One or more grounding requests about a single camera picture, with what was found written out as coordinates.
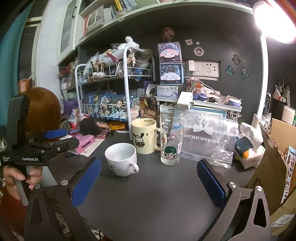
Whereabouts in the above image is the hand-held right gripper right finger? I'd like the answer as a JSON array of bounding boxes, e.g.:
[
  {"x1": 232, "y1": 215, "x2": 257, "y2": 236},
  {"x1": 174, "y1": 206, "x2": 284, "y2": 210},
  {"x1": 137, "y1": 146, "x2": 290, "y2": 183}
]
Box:
[{"x1": 196, "y1": 159, "x2": 271, "y2": 241}]

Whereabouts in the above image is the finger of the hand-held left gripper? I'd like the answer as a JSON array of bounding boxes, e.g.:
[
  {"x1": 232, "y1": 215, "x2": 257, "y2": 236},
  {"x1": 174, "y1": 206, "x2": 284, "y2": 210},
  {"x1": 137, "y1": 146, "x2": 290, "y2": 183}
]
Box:
[
  {"x1": 30, "y1": 138, "x2": 79, "y2": 155},
  {"x1": 28, "y1": 129, "x2": 68, "y2": 143}
]

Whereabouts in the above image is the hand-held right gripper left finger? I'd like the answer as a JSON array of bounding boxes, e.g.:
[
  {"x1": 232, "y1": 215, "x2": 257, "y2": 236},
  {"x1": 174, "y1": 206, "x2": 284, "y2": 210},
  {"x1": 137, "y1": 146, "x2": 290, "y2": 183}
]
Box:
[{"x1": 23, "y1": 157, "x2": 102, "y2": 241}]

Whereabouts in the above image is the white cup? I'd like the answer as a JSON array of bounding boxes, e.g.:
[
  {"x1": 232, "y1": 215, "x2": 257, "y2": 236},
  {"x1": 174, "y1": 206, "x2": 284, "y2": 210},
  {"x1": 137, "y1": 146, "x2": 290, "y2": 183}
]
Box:
[{"x1": 105, "y1": 143, "x2": 139, "y2": 177}]

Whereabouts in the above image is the person's left forearm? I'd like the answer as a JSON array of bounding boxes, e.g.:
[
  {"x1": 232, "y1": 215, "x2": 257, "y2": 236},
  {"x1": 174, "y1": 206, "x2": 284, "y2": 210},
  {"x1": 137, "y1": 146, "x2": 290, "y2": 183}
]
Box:
[{"x1": 0, "y1": 189, "x2": 29, "y2": 235}]

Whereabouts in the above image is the person's left hand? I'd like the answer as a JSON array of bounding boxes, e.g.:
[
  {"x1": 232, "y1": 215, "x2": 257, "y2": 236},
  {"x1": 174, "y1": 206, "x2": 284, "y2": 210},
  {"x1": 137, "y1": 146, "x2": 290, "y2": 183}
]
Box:
[{"x1": 3, "y1": 165, "x2": 43, "y2": 200}]

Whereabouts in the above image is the black fluffy pouch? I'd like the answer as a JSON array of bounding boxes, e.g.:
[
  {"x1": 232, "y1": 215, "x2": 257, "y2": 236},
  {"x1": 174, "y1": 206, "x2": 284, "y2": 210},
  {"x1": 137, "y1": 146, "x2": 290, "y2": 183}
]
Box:
[{"x1": 79, "y1": 119, "x2": 102, "y2": 136}]

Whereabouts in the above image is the brown wig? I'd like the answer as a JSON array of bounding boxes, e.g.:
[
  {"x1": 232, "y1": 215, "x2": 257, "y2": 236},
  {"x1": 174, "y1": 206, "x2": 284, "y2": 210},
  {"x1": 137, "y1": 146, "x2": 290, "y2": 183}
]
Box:
[{"x1": 25, "y1": 87, "x2": 62, "y2": 140}]

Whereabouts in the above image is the copper mug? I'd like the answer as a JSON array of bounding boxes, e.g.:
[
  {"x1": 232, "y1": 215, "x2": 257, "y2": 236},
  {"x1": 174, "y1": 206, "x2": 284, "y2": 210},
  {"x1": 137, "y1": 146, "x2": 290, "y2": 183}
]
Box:
[{"x1": 18, "y1": 78, "x2": 31, "y2": 94}]

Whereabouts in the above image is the clear plastic zip bag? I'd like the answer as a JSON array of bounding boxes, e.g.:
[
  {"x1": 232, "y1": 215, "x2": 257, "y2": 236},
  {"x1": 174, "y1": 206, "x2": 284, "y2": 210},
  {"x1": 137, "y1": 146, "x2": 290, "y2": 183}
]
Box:
[{"x1": 173, "y1": 109, "x2": 239, "y2": 169}]

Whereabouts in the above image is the yellow black snack packet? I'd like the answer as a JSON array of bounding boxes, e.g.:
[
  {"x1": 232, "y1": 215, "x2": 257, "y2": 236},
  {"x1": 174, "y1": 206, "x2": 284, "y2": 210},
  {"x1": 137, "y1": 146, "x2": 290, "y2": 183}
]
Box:
[{"x1": 233, "y1": 137, "x2": 255, "y2": 163}]

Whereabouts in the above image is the yellow box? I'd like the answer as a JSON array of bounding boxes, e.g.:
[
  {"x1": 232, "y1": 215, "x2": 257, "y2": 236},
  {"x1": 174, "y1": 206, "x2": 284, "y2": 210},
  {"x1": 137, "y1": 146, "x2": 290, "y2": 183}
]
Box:
[{"x1": 108, "y1": 122, "x2": 126, "y2": 131}]

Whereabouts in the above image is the row of blue anime boxes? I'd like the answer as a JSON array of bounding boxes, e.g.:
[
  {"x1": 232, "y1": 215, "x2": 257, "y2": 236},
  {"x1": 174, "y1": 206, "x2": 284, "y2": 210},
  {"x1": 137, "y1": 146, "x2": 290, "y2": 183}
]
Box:
[{"x1": 83, "y1": 93, "x2": 135, "y2": 122}]

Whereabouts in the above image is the cartoon print drinking glass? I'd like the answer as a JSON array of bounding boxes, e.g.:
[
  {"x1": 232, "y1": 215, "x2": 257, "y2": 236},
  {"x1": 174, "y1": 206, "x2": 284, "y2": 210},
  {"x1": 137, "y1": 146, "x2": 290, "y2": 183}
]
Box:
[{"x1": 159, "y1": 110, "x2": 186, "y2": 166}]

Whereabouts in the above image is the cardboard box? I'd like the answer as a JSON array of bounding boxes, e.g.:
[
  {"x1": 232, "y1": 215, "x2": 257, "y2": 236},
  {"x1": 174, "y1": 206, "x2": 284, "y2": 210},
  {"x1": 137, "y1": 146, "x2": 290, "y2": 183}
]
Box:
[{"x1": 246, "y1": 118, "x2": 296, "y2": 216}]

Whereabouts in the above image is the white tissue pack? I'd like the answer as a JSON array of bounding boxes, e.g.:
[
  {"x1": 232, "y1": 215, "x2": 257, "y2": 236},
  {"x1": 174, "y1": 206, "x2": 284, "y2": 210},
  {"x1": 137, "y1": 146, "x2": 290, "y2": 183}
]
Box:
[{"x1": 239, "y1": 122, "x2": 264, "y2": 151}]

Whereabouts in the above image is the teal curtain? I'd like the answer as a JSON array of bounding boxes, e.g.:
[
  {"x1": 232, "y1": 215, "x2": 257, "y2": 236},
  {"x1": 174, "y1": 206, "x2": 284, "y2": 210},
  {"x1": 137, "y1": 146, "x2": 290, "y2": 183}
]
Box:
[{"x1": 0, "y1": 5, "x2": 35, "y2": 98}]

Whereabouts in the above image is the cream cartoon mug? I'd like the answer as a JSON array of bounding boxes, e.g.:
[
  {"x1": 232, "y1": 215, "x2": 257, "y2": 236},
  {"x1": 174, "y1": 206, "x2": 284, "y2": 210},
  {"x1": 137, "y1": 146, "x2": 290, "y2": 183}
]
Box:
[{"x1": 131, "y1": 119, "x2": 167, "y2": 155}]

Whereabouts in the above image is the colourful sticker sheet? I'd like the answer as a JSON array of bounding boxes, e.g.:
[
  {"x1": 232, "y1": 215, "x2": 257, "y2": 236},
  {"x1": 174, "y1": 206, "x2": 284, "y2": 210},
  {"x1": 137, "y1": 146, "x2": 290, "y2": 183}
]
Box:
[{"x1": 281, "y1": 146, "x2": 296, "y2": 204}]

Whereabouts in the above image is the purple bowl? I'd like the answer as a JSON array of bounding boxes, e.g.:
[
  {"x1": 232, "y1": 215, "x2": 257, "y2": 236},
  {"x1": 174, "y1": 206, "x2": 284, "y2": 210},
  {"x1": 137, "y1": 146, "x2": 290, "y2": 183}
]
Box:
[{"x1": 225, "y1": 95, "x2": 242, "y2": 107}]

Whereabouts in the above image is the brown picture card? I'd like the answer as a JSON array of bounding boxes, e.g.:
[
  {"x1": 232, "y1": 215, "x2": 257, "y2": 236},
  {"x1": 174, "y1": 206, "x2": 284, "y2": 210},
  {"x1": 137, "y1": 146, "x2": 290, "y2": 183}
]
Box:
[{"x1": 139, "y1": 97, "x2": 158, "y2": 120}]

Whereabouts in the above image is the white rectangular box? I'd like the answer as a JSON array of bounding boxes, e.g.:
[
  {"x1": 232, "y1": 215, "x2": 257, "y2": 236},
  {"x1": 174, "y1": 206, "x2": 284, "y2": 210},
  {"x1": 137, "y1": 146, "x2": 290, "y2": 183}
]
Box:
[{"x1": 177, "y1": 91, "x2": 194, "y2": 107}]

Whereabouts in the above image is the white label card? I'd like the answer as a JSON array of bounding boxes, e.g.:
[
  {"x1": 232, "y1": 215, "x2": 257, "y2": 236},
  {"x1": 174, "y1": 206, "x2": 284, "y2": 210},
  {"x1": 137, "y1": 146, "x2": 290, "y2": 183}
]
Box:
[{"x1": 157, "y1": 85, "x2": 178, "y2": 98}]

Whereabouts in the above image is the blue character display box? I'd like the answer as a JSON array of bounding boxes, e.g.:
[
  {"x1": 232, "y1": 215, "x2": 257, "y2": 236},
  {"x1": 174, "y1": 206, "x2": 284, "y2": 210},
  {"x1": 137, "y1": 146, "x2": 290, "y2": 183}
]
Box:
[{"x1": 159, "y1": 62, "x2": 184, "y2": 85}]

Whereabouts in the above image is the white plush toy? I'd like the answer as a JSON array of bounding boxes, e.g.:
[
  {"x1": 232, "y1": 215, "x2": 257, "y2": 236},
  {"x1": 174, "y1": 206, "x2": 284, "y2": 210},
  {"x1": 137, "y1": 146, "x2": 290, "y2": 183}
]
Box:
[{"x1": 117, "y1": 36, "x2": 140, "y2": 52}]

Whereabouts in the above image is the white paper bag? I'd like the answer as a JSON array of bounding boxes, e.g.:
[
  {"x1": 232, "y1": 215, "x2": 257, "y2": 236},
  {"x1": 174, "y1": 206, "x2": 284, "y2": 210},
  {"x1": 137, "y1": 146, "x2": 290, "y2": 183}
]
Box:
[{"x1": 79, "y1": 5, "x2": 104, "y2": 36}]

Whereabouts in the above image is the pink character display box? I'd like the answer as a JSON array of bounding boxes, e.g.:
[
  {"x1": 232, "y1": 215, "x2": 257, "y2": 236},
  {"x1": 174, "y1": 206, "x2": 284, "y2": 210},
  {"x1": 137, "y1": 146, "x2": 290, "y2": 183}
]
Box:
[{"x1": 158, "y1": 42, "x2": 183, "y2": 63}]

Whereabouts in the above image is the white desk lamp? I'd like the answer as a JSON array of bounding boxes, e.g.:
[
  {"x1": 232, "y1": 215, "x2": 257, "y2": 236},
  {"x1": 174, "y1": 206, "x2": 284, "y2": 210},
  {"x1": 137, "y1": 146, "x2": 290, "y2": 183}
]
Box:
[{"x1": 252, "y1": 0, "x2": 296, "y2": 130}]

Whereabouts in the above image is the white wire rack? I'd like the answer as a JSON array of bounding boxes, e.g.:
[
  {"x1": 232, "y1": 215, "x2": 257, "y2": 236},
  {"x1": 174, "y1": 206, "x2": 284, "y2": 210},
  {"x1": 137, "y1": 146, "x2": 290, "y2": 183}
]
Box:
[{"x1": 74, "y1": 45, "x2": 156, "y2": 121}]

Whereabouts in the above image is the wall power outlet panel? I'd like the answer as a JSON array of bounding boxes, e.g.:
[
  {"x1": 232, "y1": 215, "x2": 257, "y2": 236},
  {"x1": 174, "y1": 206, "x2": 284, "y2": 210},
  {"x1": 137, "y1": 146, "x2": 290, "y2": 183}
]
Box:
[{"x1": 186, "y1": 59, "x2": 221, "y2": 81}]

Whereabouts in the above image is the brown figure wall charm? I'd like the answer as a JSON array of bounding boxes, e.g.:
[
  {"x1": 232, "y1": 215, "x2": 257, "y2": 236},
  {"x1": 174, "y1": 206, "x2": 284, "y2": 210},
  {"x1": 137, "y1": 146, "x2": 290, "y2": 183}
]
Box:
[{"x1": 161, "y1": 27, "x2": 175, "y2": 42}]

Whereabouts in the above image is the white wall shelf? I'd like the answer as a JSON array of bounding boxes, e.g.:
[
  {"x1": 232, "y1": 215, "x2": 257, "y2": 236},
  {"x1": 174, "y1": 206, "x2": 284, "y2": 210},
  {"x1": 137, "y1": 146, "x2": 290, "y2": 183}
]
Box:
[{"x1": 57, "y1": 0, "x2": 255, "y2": 66}]

